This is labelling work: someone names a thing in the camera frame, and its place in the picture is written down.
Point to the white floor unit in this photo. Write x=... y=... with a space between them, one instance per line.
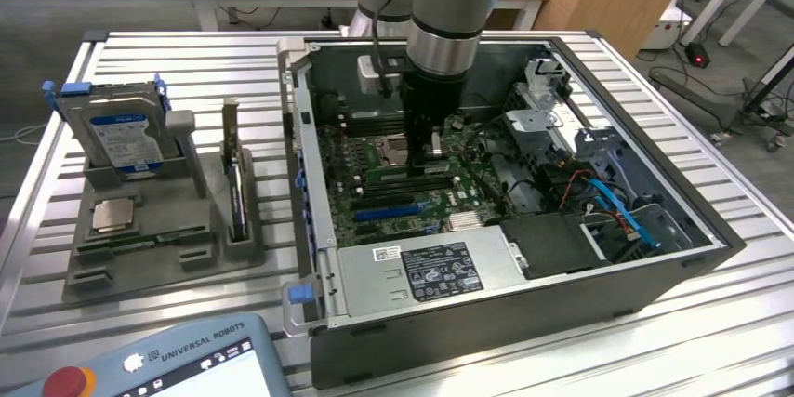
x=666 y=30

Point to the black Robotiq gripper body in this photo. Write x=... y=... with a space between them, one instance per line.
x=432 y=95

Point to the black device with red light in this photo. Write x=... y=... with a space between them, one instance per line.
x=695 y=55

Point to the hard disk in blue caddy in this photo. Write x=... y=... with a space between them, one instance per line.
x=124 y=136

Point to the CPU socket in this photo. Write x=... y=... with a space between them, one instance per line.
x=387 y=153

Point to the black cooling fan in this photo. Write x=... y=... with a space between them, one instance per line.
x=555 y=183

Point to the red emergency stop button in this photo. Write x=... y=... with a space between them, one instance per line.
x=64 y=383

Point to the small silver heat sink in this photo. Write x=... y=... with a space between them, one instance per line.
x=464 y=220

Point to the silver power supply unit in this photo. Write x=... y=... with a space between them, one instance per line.
x=372 y=285

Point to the blue expansion slot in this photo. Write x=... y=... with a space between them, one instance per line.
x=384 y=214

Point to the green motherboard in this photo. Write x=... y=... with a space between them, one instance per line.
x=347 y=183

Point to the black open PC case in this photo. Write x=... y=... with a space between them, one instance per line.
x=496 y=322

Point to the black wheeled stand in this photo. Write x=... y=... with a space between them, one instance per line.
x=682 y=88

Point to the blue case latch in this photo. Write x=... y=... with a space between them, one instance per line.
x=299 y=295

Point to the silver metal disk bay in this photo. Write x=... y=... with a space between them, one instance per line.
x=527 y=120

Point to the green RAM stick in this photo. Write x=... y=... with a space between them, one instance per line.
x=133 y=242
x=387 y=177

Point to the black plastic shroud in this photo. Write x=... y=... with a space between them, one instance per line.
x=546 y=243

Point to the graphics card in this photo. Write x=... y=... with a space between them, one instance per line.
x=233 y=192

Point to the blue-grey teach pendant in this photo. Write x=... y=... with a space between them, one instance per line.
x=185 y=336

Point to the grey-blue disk bay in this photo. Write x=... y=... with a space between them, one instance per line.
x=658 y=225

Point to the silver CPU chip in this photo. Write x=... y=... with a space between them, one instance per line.
x=115 y=216

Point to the grey parts rack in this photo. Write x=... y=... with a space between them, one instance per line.
x=173 y=204

